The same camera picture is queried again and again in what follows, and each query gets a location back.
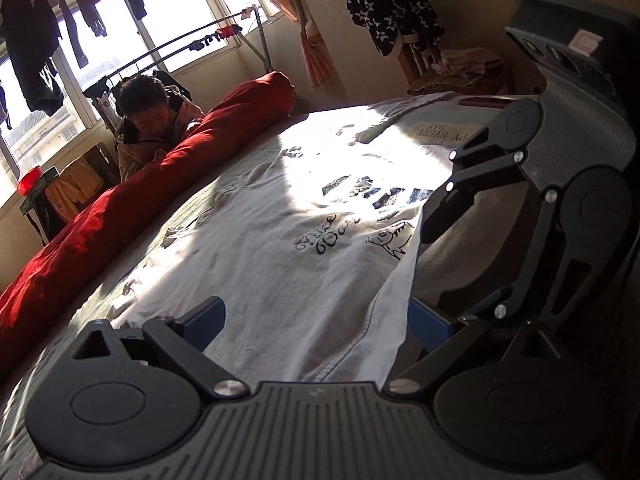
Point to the metal drying rack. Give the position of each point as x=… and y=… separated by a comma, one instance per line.
x=265, y=45

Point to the dark red phone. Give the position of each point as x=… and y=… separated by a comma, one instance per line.
x=487, y=101

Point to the red sock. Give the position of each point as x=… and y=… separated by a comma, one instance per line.
x=231, y=31

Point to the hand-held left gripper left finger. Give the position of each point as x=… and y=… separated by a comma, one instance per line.
x=205, y=322

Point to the green plaid bed sheet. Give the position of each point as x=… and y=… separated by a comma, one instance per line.
x=50, y=345

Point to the pink curtain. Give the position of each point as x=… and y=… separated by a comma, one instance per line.
x=315, y=55

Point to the dark socks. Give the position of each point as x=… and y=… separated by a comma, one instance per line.
x=204, y=42

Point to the small green-top table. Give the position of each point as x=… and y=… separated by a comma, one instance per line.
x=50, y=182

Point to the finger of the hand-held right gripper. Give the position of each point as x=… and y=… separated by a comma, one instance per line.
x=450, y=200
x=525, y=260

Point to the black star-print garment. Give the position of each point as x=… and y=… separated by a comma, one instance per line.
x=395, y=10

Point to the white t-shirt with girl print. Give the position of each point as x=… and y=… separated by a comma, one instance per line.
x=310, y=285

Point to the red quilt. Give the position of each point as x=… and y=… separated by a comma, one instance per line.
x=125, y=220

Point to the pink folded clothes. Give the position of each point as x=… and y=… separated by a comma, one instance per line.
x=467, y=60

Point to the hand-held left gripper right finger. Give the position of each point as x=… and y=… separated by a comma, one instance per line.
x=427, y=325

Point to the red basin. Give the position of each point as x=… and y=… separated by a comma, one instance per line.
x=30, y=182

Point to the yellow cloth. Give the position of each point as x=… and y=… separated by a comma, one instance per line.
x=75, y=190

